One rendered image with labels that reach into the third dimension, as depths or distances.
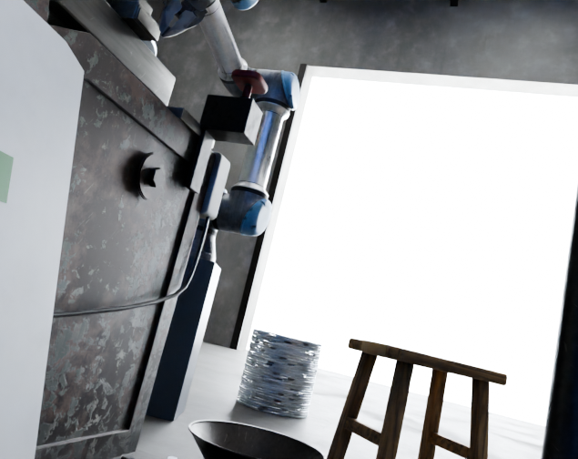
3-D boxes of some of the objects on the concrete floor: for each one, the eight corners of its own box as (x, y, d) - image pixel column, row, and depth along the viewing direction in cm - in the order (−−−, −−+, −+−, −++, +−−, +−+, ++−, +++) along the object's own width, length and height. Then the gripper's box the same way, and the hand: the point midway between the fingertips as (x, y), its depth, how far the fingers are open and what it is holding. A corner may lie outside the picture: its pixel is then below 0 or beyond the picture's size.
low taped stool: (425, 478, 148) (445, 360, 155) (489, 513, 127) (509, 373, 133) (321, 464, 135) (348, 336, 142) (373, 500, 114) (401, 347, 120)
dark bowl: (214, 443, 128) (221, 414, 130) (331, 482, 119) (338, 450, 120) (152, 465, 100) (162, 428, 102) (299, 517, 91) (308, 475, 92)
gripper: (212, -4, 127) (166, 58, 119) (184, -34, 122) (134, 29, 115) (230, -17, 120) (182, 47, 112) (201, -50, 115) (148, 15, 108)
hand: (167, 30), depth 112 cm, fingers closed
